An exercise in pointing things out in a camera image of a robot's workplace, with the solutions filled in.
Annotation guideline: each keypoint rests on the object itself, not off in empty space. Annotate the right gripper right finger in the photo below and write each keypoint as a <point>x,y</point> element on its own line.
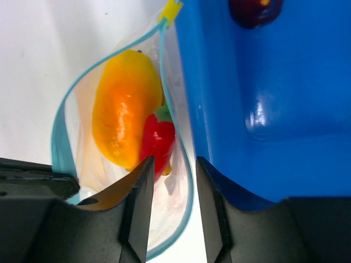
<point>239,226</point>

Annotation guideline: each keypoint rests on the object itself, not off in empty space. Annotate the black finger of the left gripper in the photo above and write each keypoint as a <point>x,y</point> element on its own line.
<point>27,179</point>

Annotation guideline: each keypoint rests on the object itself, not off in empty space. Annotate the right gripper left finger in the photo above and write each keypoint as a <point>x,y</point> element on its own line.
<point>110,226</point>

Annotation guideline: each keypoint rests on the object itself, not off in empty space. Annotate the red chili pepper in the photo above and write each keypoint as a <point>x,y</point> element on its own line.
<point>158,140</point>

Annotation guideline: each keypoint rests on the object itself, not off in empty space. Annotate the clear zip top bag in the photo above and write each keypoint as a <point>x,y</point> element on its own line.
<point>73,148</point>

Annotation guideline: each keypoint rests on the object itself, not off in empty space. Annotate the blue plastic tray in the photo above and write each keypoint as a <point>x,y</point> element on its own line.
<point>270,107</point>

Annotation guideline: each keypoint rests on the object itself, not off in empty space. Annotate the yellow mango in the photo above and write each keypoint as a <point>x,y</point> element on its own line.
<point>129,91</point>

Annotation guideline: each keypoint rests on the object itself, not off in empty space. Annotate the dark red plum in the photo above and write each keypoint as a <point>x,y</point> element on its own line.
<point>250,14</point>

